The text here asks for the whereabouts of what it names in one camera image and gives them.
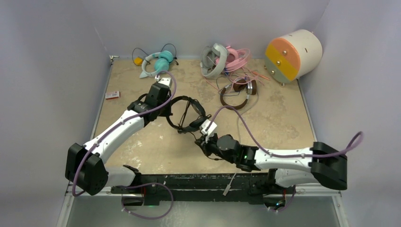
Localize black headphones with cable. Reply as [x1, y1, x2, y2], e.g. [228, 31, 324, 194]
[165, 95, 225, 162]

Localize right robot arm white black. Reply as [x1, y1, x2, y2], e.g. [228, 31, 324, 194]
[194, 134, 348, 192]

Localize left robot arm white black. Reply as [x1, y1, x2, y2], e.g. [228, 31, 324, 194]
[65, 78, 175, 196]

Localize teal white cat headphones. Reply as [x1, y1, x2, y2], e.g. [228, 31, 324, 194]
[139, 51, 174, 79]

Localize grey white headphones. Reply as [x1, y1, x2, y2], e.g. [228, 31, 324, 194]
[200, 43, 228, 79]

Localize brown headphones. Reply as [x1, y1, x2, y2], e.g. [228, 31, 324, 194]
[220, 79, 258, 110]

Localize pink headphones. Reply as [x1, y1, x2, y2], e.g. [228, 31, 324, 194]
[223, 46, 252, 73]

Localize yellow small object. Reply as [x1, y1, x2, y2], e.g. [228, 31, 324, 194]
[133, 57, 144, 66]

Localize small red white box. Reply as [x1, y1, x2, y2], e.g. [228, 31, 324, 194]
[105, 91, 121, 100]

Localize round drawer cabinet orange yellow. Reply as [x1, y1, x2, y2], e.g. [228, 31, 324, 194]
[264, 29, 323, 84]

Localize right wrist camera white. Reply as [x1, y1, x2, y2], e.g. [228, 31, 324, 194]
[200, 119, 217, 135]

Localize white usb cable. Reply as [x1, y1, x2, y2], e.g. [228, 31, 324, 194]
[222, 116, 244, 197]

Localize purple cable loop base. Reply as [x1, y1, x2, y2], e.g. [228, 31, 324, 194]
[120, 182, 174, 220]

